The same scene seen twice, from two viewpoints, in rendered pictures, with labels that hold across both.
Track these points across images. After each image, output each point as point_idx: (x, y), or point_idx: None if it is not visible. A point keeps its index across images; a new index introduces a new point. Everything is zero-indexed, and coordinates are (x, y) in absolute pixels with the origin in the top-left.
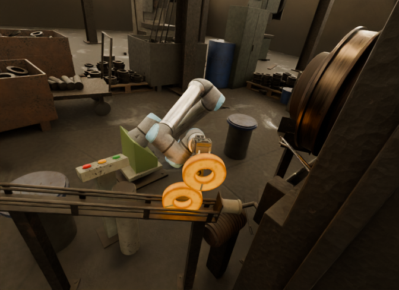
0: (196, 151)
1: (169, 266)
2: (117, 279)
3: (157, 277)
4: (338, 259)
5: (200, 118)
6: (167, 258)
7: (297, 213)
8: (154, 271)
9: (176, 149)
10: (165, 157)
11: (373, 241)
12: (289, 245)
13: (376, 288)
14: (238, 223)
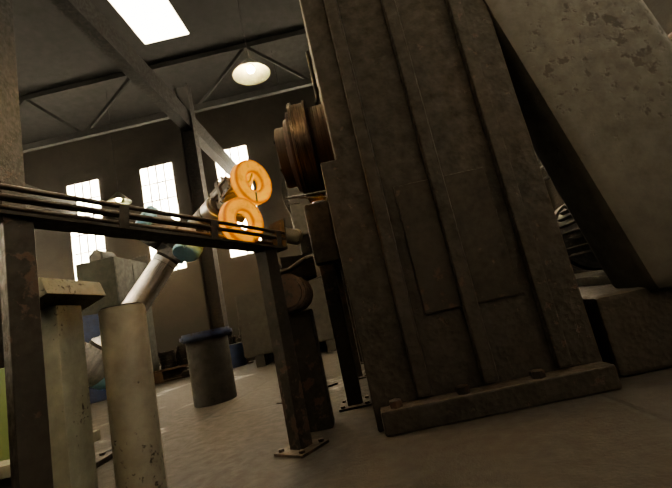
0: (228, 184)
1: (251, 462)
2: None
3: (246, 474)
4: (371, 142)
5: (162, 283)
6: (237, 463)
7: (336, 138)
8: (233, 476)
9: (188, 228)
10: (174, 245)
11: (371, 114)
12: (349, 167)
13: (392, 137)
14: (306, 281)
